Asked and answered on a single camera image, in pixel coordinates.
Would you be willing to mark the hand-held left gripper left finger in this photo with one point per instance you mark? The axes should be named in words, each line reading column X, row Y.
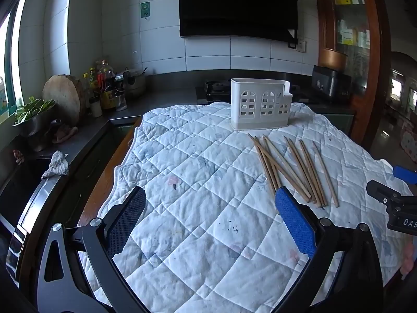
column 127, row 221

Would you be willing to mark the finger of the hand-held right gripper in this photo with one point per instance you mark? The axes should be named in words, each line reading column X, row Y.
column 379, row 190
column 405, row 174

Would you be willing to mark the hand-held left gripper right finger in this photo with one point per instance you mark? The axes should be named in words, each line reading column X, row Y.
column 295, row 225

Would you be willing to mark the white plastic utensil holder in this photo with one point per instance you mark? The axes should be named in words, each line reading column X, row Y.
column 260, row 104

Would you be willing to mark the patterned play fence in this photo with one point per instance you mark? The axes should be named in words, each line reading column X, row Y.
column 409, row 146

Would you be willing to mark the white quilted cloth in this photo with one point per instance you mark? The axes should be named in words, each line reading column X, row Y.
column 202, row 202

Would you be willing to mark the grey dishcloth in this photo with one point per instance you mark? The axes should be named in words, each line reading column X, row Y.
column 56, row 166

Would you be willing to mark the stainless steel sink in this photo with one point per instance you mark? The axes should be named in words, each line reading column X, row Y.
column 19, row 186

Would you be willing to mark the white jar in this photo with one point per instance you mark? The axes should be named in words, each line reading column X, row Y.
column 95, row 108

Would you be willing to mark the black toaster appliance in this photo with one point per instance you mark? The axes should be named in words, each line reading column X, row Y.
column 329, row 83

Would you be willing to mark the small glass seasoning jar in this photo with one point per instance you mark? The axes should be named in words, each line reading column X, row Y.
column 120, row 101

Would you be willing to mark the wooden glass door cabinet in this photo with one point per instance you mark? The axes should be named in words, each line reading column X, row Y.
column 352, row 55

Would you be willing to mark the metal bowl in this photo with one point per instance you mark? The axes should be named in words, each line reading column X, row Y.
column 32, row 127

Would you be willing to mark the large cooking oil bottle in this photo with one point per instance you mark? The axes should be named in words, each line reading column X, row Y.
column 107, row 88

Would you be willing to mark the copper pot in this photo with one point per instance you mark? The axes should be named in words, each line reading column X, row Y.
column 332, row 58

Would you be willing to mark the round wooden cutting board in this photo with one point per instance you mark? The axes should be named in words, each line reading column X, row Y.
column 63, row 99

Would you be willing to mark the steel pot with lid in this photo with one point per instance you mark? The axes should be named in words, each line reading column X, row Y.
column 135, row 83

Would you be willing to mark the yellow capped sauce bottle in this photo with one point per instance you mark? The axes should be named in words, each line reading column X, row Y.
column 93, row 83

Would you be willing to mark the green leafy vegetables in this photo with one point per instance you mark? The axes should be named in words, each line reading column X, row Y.
column 31, row 107

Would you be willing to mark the black gas stove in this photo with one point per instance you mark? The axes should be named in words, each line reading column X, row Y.
column 215, row 88

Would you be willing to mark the window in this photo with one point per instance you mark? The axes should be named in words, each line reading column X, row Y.
column 14, row 55

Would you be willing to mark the black range hood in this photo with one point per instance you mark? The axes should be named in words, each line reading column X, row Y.
column 237, row 3

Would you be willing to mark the wall socket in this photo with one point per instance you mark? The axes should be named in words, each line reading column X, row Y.
column 301, row 45

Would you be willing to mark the green wall hook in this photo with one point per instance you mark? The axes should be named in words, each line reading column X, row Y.
column 145, row 9

